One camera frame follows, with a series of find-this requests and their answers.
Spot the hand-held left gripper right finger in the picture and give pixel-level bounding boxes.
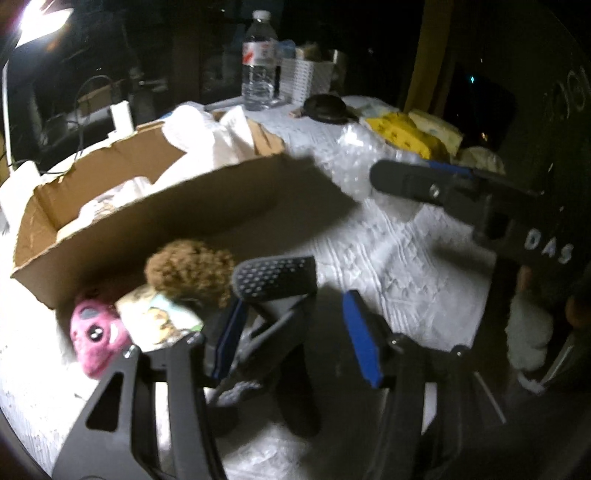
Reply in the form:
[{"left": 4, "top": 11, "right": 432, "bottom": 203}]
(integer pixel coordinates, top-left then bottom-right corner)
[{"left": 342, "top": 290, "right": 491, "bottom": 480}]

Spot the yellow sponge pack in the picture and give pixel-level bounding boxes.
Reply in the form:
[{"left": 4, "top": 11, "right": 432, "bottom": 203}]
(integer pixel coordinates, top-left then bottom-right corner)
[{"left": 365, "top": 112, "right": 451, "bottom": 163}]

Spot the white folded diaper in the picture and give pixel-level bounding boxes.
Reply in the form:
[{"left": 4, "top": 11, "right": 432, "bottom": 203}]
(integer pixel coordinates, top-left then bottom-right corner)
[{"left": 457, "top": 146, "right": 506, "bottom": 176}]

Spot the white textured tablecloth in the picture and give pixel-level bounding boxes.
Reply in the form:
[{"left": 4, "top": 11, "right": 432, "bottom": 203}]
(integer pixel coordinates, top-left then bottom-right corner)
[{"left": 0, "top": 95, "right": 506, "bottom": 480}]

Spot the black cable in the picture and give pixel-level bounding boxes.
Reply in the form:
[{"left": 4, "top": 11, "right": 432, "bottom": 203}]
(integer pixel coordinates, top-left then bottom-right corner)
[{"left": 44, "top": 74, "right": 123, "bottom": 158}]

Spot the white foam block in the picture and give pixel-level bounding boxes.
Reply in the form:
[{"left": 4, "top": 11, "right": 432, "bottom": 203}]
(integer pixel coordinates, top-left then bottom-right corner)
[{"left": 107, "top": 100, "right": 136, "bottom": 139}]

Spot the printed diaper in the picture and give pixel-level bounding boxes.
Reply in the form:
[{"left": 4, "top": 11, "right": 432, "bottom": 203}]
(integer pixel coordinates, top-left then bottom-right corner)
[{"left": 115, "top": 285, "right": 205, "bottom": 349}]

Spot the dark grey dotted sock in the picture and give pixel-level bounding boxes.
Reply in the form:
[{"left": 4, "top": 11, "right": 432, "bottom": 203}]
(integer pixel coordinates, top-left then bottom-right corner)
[{"left": 203, "top": 255, "right": 324, "bottom": 437}]

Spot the clear plastic water bottle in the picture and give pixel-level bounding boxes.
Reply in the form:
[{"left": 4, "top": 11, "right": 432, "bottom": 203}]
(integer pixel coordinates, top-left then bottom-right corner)
[{"left": 241, "top": 10, "right": 279, "bottom": 112}]

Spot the white fluffy cloth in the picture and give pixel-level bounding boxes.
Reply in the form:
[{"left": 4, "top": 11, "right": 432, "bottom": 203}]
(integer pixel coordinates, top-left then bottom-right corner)
[{"left": 504, "top": 291, "right": 555, "bottom": 372}]

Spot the brown fuzzy plush toy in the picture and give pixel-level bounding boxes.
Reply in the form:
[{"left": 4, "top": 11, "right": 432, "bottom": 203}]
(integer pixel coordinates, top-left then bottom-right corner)
[{"left": 144, "top": 239, "right": 237, "bottom": 309}]

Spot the cardboard box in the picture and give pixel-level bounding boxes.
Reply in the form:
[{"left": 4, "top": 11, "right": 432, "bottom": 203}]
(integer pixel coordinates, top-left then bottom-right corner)
[{"left": 10, "top": 117, "right": 361, "bottom": 311}]

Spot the metal cup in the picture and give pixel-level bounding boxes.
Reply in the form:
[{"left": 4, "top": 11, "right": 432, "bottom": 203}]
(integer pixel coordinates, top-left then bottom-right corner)
[{"left": 329, "top": 48, "right": 349, "bottom": 88}]

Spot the white desk lamp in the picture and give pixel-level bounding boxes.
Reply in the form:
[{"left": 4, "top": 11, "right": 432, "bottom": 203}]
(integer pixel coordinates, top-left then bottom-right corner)
[{"left": 0, "top": 0, "right": 75, "bottom": 178}]

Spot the pink plush toy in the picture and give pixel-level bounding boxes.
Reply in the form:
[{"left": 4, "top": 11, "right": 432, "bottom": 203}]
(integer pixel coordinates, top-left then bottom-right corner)
[{"left": 69, "top": 295, "right": 132, "bottom": 380}]

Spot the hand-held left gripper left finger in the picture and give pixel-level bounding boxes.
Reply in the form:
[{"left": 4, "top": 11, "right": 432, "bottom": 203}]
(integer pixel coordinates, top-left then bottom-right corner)
[{"left": 51, "top": 298, "right": 250, "bottom": 480}]

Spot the bubble wrap sheet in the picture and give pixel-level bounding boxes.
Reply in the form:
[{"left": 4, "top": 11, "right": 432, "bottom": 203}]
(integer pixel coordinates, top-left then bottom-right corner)
[{"left": 316, "top": 124, "right": 430, "bottom": 201}]

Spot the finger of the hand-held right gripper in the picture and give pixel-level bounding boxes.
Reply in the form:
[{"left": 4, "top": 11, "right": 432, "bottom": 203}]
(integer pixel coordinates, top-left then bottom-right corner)
[
  {"left": 427, "top": 161, "right": 542, "bottom": 197},
  {"left": 369, "top": 159, "right": 478, "bottom": 214}
]

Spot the pale yellow cloth pack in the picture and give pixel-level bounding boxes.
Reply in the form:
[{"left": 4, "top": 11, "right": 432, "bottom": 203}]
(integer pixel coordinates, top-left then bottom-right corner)
[{"left": 409, "top": 108, "right": 465, "bottom": 155}]

